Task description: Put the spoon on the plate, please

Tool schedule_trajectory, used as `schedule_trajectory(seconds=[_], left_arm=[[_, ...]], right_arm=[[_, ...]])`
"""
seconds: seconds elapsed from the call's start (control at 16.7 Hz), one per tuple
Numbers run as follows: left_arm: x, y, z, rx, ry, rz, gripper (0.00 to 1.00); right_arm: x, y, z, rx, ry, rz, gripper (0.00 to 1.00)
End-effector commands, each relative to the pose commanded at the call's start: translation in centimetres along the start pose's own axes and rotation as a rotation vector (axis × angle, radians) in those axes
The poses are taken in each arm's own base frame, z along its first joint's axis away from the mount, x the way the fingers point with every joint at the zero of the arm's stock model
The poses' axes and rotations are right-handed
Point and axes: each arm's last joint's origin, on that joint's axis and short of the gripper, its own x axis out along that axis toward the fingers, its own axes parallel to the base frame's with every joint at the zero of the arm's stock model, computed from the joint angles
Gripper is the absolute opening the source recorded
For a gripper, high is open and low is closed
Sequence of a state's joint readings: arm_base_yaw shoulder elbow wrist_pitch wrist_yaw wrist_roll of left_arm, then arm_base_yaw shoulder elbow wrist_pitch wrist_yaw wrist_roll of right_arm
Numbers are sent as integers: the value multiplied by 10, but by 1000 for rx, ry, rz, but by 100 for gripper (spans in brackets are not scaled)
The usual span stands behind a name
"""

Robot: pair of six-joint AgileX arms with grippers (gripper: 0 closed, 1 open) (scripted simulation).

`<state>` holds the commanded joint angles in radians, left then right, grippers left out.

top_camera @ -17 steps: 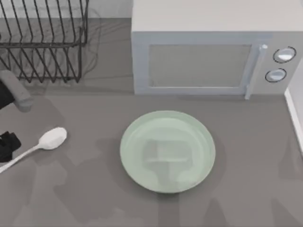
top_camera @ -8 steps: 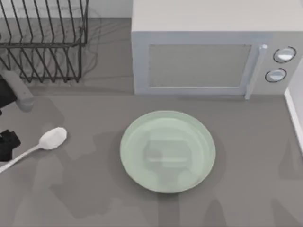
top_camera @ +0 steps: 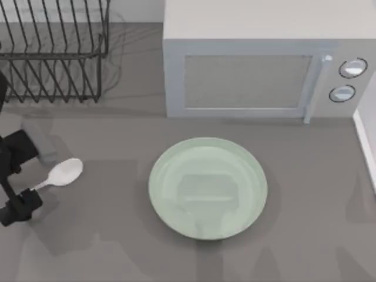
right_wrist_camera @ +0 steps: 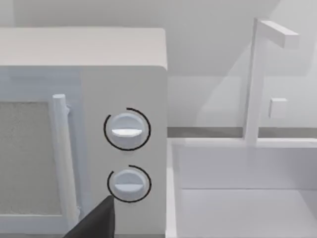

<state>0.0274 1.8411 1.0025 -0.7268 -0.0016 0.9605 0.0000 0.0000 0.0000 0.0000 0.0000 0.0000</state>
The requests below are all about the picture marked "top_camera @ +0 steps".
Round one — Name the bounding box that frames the white spoon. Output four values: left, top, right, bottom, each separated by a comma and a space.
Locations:
30, 157, 84, 192

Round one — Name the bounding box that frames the pale green plate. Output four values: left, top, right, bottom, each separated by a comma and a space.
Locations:
147, 137, 268, 241

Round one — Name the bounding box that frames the black wire dish rack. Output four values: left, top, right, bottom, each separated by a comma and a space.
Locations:
0, 0, 112, 104

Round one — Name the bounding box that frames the microwave door handle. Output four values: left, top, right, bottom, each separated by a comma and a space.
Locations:
303, 53, 334, 125

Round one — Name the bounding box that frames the pale grey microwave oven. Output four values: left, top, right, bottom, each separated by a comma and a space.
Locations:
162, 0, 376, 125

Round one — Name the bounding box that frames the microwave oven door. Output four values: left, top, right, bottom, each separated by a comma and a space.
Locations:
163, 40, 324, 119

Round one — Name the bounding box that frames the round microwave knob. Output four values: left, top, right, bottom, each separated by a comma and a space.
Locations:
328, 84, 357, 103
338, 58, 369, 79

